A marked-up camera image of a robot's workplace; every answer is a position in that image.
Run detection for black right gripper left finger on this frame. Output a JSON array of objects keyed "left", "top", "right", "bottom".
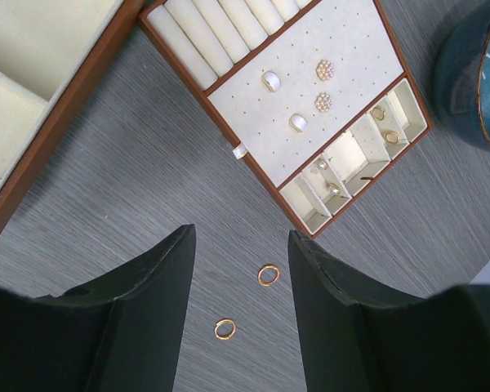
[{"left": 0, "top": 225, "right": 196, "bottom": 391}]

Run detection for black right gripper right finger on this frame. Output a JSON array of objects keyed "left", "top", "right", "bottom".
[{"left": 287, "top": 230, "right": 490, "bottom": 391}]

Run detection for gold ring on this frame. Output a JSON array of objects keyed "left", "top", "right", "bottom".
[
  {"left": 213, "top": 318, "right": 237, "bottom": 340},
  {"left": 256, "top": 264, "right": 279, "bottom": 287}
]

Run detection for brown jewelry box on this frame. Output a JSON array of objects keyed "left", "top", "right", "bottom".
[{"left": 0, "top": 0, "right": 143, "bottom": 234}]

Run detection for brown jewelry tray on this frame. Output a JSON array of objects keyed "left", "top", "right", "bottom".
[{"left": 140, "top": 1, "right": 432, "bottom": 237}]

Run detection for pearl earrings in compartment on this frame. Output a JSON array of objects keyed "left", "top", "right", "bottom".
[{"left": 310, "top": 158, "right": 343, "bottom": 198}]

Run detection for silver stud earring lower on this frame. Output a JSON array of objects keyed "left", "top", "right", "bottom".
[{"left": 289, "top": 114, "right": 308, "bottom": 133}]

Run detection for silver stud earring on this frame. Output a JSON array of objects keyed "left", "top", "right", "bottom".
[
  {"left": 261, "top": 70, "right": 281, "bottom": 92},
  {"left": 289, "top": 114, "right": 308, "bottom": 133}
]

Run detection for gold earrings in compartment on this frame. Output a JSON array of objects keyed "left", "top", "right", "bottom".
[{"left": 371, "top": 105, "right": 400, "bottom": 145}]

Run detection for pearl cluster earring right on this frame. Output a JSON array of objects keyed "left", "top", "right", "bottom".
[{"left": 314, "top": 92, "right": 333, "bottom": 113}]

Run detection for pearl cluster earring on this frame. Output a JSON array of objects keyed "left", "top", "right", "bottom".
[
  {"left": 315, "top": 60, "right": 334, "bottom": 81},
  {"left": 314, "top": 92, "right": 333, "bottom": 113}
]

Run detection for pearl cluster earring left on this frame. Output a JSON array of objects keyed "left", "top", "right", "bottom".
[{"left": 315, "top": 60, "right": 334, "bottom": 81}]

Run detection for silver stud earring upper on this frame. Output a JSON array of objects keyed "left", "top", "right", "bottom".
[{"left": 261, "top": 70, "right": 281, "bottom": 92}]

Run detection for blue ceramic bowl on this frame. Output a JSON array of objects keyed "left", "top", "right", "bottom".
[{"left": 433, "top": 1, "right": 490, "bottom": 151}]

